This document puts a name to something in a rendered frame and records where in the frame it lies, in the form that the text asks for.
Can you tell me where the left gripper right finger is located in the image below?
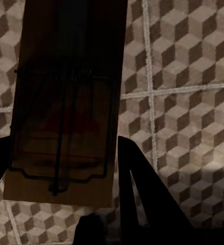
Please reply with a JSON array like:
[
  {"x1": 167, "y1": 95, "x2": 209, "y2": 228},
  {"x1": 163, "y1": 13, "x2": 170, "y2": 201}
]
[{"x1": 118, "y1": 136, "x2": 205, "y2": 245}]

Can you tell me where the mousetrap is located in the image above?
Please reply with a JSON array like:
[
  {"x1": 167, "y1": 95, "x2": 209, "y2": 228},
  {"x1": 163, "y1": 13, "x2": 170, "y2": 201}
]
[{"x1": 3, "y1": 0, "x2": 128, "y2": 209}]

